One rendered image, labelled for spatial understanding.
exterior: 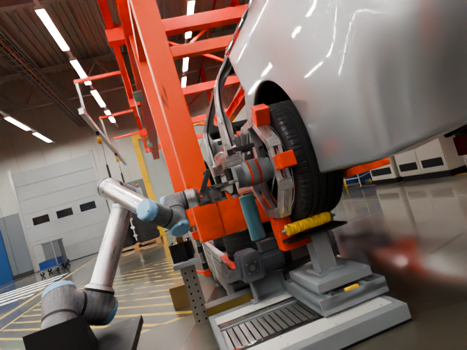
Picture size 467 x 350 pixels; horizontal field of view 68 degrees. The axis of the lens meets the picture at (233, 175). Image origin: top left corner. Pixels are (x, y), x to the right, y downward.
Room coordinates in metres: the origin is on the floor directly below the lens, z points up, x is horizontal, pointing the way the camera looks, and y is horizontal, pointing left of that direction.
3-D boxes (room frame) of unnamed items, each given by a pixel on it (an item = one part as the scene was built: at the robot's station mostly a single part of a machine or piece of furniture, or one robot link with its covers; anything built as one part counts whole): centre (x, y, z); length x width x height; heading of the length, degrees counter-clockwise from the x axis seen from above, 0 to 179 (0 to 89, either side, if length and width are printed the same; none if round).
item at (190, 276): (2.37, 0.48, 0.21); 0.10 x 0.10 x 0.42; 12
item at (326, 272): (1.93, -0.34, 0.32); 0.40 x 0.30 x 0.28; 12
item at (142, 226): (10.01, 3.23, 0.55); 1.40 x 0.80 x 1.09; 99
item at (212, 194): (1.65, 0.14, 0.80); 0.12 x 0.08 x 0.09; 102
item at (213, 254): (3.56, 0.49, 0.28); 2.47 x 0.09 x 0.22; 12
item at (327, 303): (1.93, -0.34, 0.13); 0.50 x 0.36 x 0.10; 12
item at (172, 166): (4.20, 0.68, 1.75); 0.19 x 0.19 x 2.45; 12
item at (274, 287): (2.19, -0.06, 0.26); 0.42 x 0.18 x 0.35; 102
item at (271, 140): (1.89, -0.17, 0.85); 0.54 x 0.07 x 0.54; 12
